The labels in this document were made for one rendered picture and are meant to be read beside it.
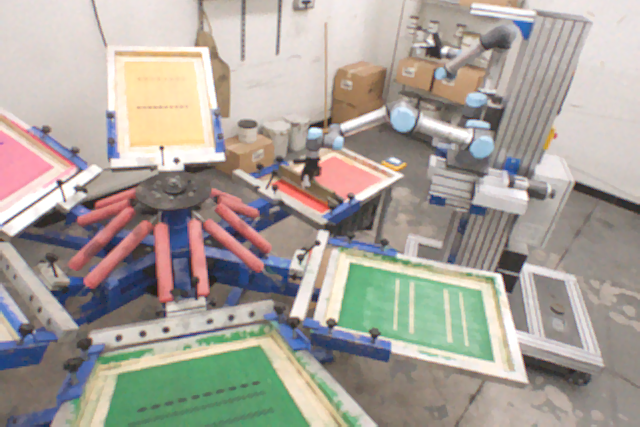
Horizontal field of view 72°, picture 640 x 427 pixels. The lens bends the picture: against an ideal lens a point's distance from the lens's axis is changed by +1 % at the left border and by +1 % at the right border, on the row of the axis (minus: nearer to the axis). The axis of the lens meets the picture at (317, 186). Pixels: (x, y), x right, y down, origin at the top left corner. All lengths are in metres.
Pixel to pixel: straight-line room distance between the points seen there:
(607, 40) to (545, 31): 2.93
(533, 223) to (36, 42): 3.41
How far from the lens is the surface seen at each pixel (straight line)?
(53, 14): 3.68
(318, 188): 2.45
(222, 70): 4.43
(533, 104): 2.65
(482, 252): 3.05
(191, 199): 1.82
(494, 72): 3.03
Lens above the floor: 2.28
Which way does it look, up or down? 30 degrees down
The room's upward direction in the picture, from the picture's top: 7 degrees clockwise
